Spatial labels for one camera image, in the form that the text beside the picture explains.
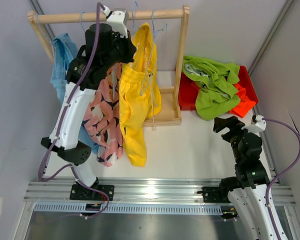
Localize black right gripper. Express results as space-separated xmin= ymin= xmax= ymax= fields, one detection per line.
xmin=212 ymin=115 xmax=257 ymax=163

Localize blue hanger of green shorts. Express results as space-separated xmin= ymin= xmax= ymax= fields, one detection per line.
xmin=151 ymin=9 xmax=168 ymax=41

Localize red plastic tray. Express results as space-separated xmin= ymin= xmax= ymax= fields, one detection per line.
xmin=178 ymin=65 xmax=259 ymax=111

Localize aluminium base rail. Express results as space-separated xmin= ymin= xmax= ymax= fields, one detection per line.
xmin=23 ymin=177 xmax=296 ymax=207

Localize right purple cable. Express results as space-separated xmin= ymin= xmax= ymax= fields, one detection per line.
xmin=264 ymin=118 xmax=300 ymax=240

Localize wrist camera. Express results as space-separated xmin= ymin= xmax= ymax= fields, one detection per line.
xmin=241 ymin=115 xmax=267 ymax=134
xmin=106 ymin=9 xmax=129 ymax=39

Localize yellow shorts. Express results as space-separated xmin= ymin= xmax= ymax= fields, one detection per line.
xmin=119 ymin=23 xmax=162 ymax=167

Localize green shorts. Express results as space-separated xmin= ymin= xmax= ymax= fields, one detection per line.
xmin=182 ymin=56 xmax=241 ymax=121

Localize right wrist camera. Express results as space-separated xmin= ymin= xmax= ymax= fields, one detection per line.
xmin=241 ymin=115 xmax=267 ymax=134

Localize pink patterned shorts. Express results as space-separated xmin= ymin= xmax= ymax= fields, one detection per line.
xmin=83 ymin=63 xmax=123 ymax=167

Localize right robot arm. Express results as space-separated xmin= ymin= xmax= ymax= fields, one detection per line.
xmin=213 ymin=115 xmax=288 ymax=240

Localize blue hanger of pink shorts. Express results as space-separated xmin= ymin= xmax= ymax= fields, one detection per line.
xmin=79 ymin=11 xmax=88 ymax=33

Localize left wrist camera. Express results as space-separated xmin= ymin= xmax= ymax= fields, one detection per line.
xmin=106 ymin=9 xmax=129 ymax=39

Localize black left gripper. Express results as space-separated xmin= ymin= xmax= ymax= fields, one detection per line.
xmin=101 ymin=28 xmax=136 ymax=71

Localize light blue shorts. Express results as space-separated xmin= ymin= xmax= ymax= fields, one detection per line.
xmin=50 ymin=33 xmax=99 ymax=154

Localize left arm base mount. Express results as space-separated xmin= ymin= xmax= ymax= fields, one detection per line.
xmin=69 ymin=184 xmax=115 ymax=201

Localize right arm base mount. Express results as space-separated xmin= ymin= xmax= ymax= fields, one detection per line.
xmin=196 ymin=186 xmax=230 ymax=203

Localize wooden clothes rack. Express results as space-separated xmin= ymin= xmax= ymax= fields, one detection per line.
xmin=27 ymin=4 xmax=190 ymax=127

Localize orange shorts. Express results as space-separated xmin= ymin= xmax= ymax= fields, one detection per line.
xmin=229 ymin=83 xmax=256 ymax=118

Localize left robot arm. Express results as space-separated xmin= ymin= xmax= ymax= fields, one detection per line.
xmin=41 ymin=23 xmax=136 ymax=200

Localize slotted cable duct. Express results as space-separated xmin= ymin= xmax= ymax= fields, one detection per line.
xmin=34 ymin=201 xmax=223 ymax=216

